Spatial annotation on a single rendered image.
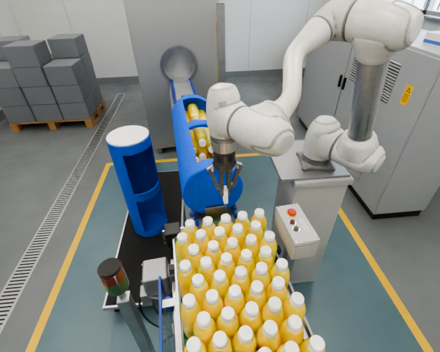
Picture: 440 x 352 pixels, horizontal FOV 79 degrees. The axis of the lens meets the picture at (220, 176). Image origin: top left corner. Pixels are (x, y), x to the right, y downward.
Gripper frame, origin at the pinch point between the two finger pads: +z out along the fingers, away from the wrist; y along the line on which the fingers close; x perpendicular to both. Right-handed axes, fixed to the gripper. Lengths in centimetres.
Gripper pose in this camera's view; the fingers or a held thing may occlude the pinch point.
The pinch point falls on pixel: (225, 194)
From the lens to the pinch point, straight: 100.8
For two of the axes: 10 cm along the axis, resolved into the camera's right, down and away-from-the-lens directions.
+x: 1.8, 5.9, -7.9
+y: -9.8, 1.3, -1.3
